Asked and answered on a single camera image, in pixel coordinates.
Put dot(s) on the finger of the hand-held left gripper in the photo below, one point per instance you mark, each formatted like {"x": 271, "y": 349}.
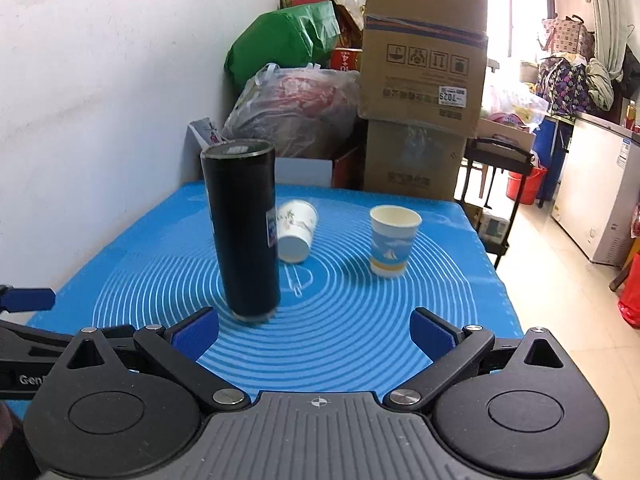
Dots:
{"x": 31, "y": 300}

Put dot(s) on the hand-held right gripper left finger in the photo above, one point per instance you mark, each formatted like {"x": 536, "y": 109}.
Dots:
{"x": 196, "y": 334}

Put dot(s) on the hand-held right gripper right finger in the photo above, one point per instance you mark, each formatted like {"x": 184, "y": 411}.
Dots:
{"x": 434, "y": 335}

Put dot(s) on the blue sailboat paper cup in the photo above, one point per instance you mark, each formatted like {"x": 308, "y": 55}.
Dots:
{"x": 393, "y": 250}

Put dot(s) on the white printed paper cup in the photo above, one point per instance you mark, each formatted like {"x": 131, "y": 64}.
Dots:
{"x": 298, "y": 232}

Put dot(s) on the blue silicone mat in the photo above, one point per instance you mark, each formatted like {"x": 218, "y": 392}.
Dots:
{"x": 350, "y": 310}

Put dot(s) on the black thermos bottle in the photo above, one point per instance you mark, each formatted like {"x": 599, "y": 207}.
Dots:
{"x": 241, "y": 235}

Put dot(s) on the white appliance carton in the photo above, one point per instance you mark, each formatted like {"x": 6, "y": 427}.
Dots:
{"x": 496, "y": 226}

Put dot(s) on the cardboard box with blue print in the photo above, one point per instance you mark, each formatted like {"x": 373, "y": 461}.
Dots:
{"x": 410, "y": 162}

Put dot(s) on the red plastic bucket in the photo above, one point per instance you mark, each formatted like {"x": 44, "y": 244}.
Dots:
{"x": 525, "y": 185}

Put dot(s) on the white and red open box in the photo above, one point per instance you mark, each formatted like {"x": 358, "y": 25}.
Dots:
{"x": 305, "y": 173}

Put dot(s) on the black metal cart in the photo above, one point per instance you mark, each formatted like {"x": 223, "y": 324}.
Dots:
{"x": 496, "y": 147}

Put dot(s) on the small white carton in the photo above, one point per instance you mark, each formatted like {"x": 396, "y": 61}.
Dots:
{"x": 200, "y": 135}

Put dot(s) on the blue plastic container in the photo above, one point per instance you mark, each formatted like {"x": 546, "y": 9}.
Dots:
{"x": 545, "y": 150}

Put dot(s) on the white chest freezer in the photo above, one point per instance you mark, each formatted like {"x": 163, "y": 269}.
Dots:
{"x": 595, "y": 185}

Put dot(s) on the pink white plastic bags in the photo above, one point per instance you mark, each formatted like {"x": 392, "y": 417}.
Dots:
{"x": 515, "y": 107}

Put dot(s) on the clear plastic bag red contents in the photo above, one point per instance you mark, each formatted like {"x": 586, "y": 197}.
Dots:
{"x": 305, "y": 110}

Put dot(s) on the purple floral bag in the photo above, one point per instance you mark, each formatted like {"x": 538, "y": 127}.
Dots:
{"x": 565, "y": 85}

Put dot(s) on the red printed box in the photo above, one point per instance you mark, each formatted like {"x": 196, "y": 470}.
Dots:
{"x": 345, "y": 60}

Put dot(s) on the grey green cloth bundle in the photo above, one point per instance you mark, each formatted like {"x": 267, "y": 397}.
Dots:
{"x": 600, "y": 82}

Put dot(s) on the large brown cardboard box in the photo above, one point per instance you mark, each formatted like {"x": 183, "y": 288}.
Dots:
{"x": 420, "y": 25}

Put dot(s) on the green plastic bag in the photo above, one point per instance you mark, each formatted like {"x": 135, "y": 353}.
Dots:
{"x": 280, "y": 35}

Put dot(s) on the red patterned bag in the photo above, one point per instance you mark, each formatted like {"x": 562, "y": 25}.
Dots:
{"x": 570, "y": 35}

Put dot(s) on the window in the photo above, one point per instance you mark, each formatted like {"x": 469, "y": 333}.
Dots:
{"x": 530, "y": 5}

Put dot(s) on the pale curtain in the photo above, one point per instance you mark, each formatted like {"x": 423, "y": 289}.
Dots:
{"x": 607, "y": 5}

